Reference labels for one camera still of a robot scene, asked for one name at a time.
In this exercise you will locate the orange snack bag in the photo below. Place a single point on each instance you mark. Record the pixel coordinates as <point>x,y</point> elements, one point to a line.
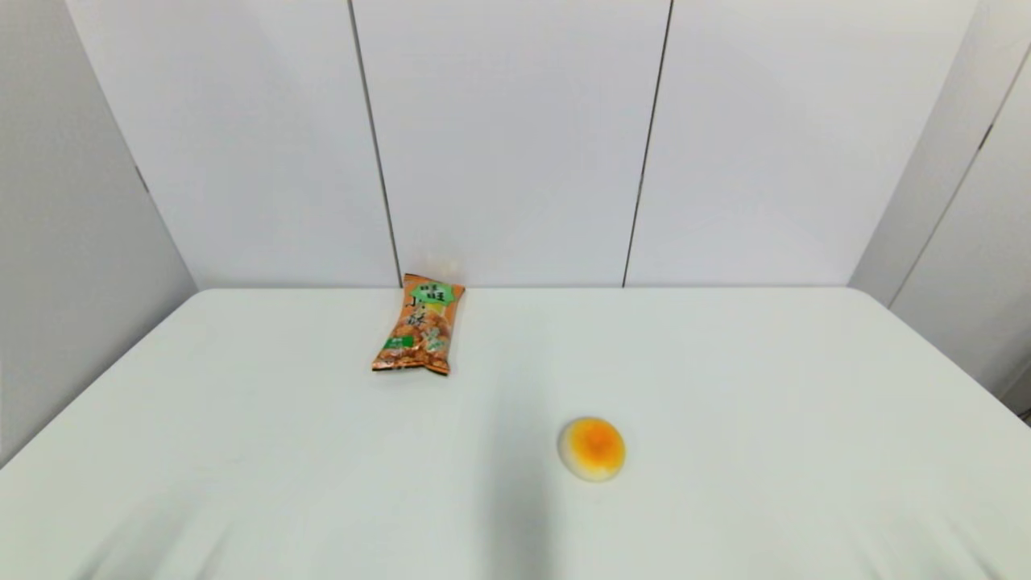
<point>419,330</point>

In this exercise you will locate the round yellow white bun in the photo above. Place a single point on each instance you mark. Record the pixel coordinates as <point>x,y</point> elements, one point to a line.
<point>593,449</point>

